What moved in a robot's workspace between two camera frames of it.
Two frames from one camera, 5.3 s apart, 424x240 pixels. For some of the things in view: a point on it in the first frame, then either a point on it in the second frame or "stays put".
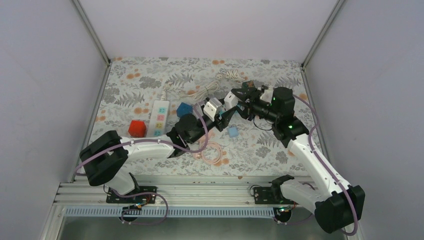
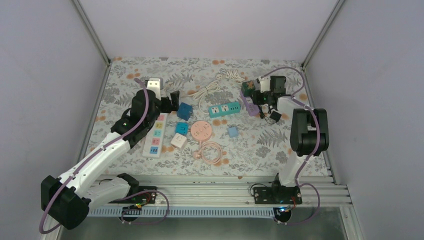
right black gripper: [247, 111] to [255, 98]
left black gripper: [224, 120] to [167, 109]
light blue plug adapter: [233, 132] stays put
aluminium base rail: [177, 196] stays put
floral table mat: [146, 97] stays put
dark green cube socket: [248, 84] stays put
